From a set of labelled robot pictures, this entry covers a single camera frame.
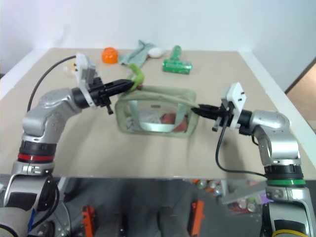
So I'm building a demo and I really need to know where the green plush keychain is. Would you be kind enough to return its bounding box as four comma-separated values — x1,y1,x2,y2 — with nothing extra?
128,63,146,92

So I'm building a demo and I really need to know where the green pack of cans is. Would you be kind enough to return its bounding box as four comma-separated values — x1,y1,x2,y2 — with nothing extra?
161,59,194,75

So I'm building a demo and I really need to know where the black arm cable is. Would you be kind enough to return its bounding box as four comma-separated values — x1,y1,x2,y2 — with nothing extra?
27,55,78,112
215,118,269,178

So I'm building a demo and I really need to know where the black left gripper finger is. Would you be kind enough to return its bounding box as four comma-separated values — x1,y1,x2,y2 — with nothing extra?
109,84,135,97
108,79,135,89

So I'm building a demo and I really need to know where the white rounded object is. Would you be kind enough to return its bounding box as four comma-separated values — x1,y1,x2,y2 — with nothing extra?
148,47,166,59

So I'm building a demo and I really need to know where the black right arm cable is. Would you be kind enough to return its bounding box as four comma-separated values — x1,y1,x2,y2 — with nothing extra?
215,118,269,178

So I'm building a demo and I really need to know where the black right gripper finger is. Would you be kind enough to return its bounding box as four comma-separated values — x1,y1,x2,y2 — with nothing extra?
192,108,219,120
197,103,220,114

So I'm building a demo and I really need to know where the green clear-sided zip pouch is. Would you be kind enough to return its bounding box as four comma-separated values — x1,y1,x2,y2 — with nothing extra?
115,84,200,140

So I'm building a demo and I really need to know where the pile of drink cans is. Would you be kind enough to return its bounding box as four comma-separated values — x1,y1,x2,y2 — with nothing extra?
194,179,223,196

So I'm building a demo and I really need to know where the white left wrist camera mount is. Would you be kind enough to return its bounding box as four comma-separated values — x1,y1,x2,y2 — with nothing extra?
74,52,100,110

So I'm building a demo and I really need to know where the white item inside pouch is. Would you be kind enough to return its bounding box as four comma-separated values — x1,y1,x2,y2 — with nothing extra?
125,111,162,125

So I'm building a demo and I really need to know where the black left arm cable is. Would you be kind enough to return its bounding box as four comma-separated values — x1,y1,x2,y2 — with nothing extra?
27,55,78,112

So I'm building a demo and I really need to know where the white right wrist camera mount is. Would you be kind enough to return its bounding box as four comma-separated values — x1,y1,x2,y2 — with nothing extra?
220,82,248,130

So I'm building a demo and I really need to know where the orange plastic cup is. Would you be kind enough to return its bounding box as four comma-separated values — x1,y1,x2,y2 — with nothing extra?
102,47,119,65

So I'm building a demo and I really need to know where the clear bin of clutter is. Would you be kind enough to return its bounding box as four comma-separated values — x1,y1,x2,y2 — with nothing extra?
220,179,270,218

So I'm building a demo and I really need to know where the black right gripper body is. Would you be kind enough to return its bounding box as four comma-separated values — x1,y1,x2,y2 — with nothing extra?
212,102,235,132

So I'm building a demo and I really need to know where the red item inside pouch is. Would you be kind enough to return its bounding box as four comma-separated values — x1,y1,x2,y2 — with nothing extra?
160,113,189,133

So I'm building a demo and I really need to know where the orange clamp under table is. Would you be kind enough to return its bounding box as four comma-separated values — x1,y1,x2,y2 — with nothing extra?
191,200,206,237
82,204,96,237

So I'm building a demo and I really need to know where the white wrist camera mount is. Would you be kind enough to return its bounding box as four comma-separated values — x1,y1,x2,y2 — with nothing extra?
74,52,100,110
220,82,248,130

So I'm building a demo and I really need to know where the green plastic bottle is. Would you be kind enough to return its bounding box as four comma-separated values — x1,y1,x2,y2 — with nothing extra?
170,45,182,61

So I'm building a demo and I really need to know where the grey-green cloth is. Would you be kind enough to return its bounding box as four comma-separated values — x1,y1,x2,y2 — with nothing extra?
118,39,157,68

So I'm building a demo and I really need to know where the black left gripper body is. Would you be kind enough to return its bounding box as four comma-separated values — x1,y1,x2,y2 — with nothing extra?
87,77,114,116

